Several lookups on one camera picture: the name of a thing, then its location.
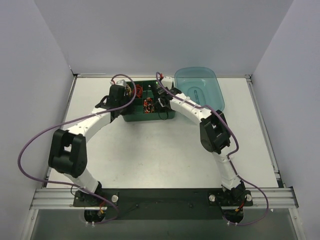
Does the green compartment organizer box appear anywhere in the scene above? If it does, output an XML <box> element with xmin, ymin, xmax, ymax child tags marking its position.
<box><xmin>122</xmin><ymin>80</ymin><xmax>176</xmax><ymax>122</ymax></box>

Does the teal transparent plastic tub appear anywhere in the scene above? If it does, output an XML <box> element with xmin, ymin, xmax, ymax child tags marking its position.
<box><xmin>174</xmin><ymin>67</ymin><xmax>225</xmax><ymax>111</ymax></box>

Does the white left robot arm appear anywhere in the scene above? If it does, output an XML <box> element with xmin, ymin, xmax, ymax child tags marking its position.
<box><xmin>48</xmin><ymin>80</ymin><xmax>132</xmax><ymax>196</ymax></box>

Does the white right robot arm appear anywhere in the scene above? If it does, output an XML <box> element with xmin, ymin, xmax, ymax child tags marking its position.
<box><xmin>150</xmin><ymin>80</ymin><xmax>246</xmax><ymax>201</ymax></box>

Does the beige rolled tie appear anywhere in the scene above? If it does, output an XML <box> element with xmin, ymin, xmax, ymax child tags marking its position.
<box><xmin>125</xmin><ymin>84</ymin><xmax>133</xmax><ymax>97</ymax></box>

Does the red white rolled tie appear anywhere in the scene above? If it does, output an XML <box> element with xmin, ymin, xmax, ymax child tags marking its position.
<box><xmin>143</xmin><ymin>97</ymin><xmax>155</xmax><ymax>114</ymax></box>

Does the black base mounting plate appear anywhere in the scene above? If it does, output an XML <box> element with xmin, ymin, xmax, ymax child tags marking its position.
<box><xmin>73</xmin><ymin>188</ymin><xmax>253</xmax><ymax>220</ymax></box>

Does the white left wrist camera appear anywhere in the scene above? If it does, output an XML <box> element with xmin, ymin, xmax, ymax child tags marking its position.
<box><xmin>112</xmin><ymin>79</ymin><xmax>127</xmax><ymax>88</ymax></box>

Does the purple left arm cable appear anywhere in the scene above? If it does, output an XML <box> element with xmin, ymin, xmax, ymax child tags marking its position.
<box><xmin>17</xmin><ymin>73</ymin><xmax>137</xmax><ymax>225</ymax></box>

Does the aluminium front rail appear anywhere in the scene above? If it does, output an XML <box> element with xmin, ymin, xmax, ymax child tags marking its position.
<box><xmin>30</xmin><ymin>187</ymin><xmax>299</xmax><ymax>210</ymax></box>

